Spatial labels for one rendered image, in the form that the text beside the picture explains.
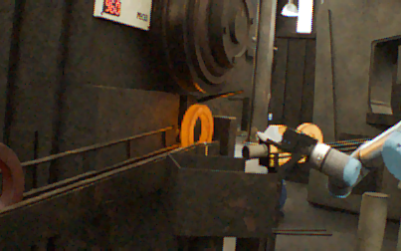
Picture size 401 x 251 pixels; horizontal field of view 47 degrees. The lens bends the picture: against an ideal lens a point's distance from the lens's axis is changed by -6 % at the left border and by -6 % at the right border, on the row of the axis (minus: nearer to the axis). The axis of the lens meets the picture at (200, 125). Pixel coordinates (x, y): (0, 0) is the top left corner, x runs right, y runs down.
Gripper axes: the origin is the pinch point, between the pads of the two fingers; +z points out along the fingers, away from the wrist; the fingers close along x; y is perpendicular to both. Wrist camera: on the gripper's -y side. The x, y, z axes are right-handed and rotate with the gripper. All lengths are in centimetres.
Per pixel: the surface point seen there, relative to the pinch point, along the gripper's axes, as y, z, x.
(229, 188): 0, -21, 73
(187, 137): -7.0, 15.5, 22.1
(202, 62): 17.7, 18.7, 24.8
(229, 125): -2.2, 14.8, -6.5
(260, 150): -8.6, 3.8, -19.8
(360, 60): 54, 22, -255
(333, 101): 13, 31, -259
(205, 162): -4, -6, 52
